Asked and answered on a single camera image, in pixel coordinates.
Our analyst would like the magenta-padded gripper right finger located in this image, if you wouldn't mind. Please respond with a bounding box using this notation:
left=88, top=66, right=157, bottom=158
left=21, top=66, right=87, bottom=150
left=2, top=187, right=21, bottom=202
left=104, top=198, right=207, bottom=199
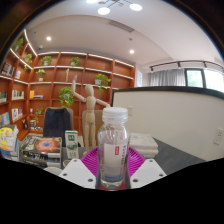
left=126, top=147, right=168, bottom=190

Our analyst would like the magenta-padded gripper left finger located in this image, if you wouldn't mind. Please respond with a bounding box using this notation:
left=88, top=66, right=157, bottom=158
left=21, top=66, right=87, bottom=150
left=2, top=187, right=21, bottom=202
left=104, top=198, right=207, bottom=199
left=58, top=147, right=101, bottom=190

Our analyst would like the clear plastic water bottle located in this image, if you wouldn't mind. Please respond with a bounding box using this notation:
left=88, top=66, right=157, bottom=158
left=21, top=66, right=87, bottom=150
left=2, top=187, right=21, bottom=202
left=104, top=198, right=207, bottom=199
left=97, top=106, right=132, bottom=192

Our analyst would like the upright green white carton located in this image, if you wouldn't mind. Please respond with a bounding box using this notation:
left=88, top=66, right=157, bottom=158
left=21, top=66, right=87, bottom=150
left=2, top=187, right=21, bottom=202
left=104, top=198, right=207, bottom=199
left=64, top=129, right=80, bottom=160

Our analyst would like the chair with dark jacket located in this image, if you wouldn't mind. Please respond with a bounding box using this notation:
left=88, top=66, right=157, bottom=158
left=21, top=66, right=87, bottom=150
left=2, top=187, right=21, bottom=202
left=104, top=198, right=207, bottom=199
left=42, top=107, right=75, bottom=138

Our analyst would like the wooden artist mannequin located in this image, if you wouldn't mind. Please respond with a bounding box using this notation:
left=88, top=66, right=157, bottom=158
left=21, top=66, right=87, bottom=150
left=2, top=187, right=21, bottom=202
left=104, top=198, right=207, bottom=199
left=70, top=74, right=112, bottom=154

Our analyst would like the grey curtain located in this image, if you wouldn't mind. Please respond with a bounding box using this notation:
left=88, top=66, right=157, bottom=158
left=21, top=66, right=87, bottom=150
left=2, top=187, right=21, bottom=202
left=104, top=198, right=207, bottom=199
left=148, top=68, right=187, bottom=88

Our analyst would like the wooden shelf unit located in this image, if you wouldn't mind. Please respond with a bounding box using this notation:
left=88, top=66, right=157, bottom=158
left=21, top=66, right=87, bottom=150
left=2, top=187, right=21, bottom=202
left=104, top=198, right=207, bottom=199
left=0, top=29, right=137, bottom=141

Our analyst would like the window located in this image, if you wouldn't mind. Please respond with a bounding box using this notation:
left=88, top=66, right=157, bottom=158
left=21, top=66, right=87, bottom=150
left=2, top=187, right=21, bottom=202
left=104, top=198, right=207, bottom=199
left=184, top=68, right=224, bottom=94

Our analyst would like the ceiling air vent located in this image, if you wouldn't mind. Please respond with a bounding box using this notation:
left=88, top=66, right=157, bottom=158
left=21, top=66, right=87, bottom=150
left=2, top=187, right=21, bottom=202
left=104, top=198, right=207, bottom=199
left=107, top=19, right=136, bottom=33

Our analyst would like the ceiling lamp with round bulbs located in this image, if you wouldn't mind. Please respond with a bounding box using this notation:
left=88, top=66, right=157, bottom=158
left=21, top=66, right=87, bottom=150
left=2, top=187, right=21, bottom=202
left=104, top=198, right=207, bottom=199
left=85, top=0, right=144, bottom=16

